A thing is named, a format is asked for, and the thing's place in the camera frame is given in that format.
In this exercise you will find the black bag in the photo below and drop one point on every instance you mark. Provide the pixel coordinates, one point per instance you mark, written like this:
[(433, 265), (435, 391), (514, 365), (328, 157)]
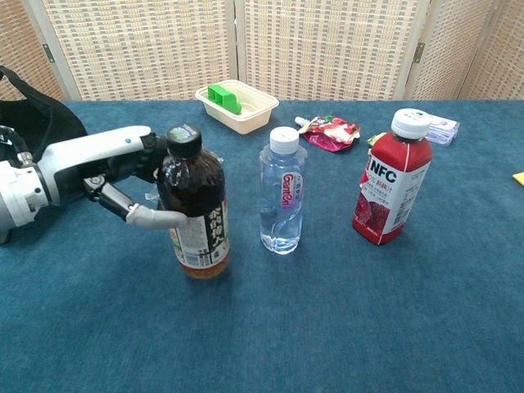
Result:
[(37, 118)]

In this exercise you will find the red spouted drink pouch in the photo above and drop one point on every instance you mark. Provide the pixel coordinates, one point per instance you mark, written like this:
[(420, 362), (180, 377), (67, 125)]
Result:
[(331, 133)]

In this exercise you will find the yellow and white paper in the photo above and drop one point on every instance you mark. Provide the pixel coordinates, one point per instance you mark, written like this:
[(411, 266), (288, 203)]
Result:
[(519, 179)]

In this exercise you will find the green plastic block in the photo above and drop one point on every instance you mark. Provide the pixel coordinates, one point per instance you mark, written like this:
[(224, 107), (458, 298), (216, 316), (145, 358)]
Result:
[(223, 98)]

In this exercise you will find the red NFC juice bottle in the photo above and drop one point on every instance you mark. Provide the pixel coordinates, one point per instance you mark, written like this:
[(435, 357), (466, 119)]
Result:
[(389, 188)]

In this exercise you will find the clear water bottle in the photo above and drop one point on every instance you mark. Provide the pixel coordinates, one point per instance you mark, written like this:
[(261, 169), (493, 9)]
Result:
[(282, 196)]

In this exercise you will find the dark tea bottle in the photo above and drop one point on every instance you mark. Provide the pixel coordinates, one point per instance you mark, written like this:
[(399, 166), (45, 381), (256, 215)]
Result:
[(196, 192)]

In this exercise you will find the beige food tray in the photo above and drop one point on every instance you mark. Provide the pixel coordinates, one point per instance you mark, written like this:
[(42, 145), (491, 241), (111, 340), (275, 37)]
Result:
[(249, 116)]

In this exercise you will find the blue tablecloth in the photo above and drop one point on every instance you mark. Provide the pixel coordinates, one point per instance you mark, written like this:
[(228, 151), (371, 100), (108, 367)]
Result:
[(327, 319)]

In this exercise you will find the black screen hinge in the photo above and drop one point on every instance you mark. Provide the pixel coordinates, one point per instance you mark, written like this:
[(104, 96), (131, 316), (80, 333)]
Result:
[(48, 53), (418, 51)]

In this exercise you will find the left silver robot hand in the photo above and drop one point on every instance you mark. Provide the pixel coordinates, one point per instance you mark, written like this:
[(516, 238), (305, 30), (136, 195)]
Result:
[(86, 163)]

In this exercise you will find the woven folding screen panel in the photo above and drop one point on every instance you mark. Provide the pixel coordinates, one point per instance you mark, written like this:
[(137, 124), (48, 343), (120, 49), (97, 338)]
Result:
[(20, 41), (503, 53), (327, 49), (454, 49), (139, 49)]

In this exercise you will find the clear purple tissue pack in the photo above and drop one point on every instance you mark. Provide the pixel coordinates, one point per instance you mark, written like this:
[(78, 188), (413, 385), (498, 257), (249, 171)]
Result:
[(444, 129)]

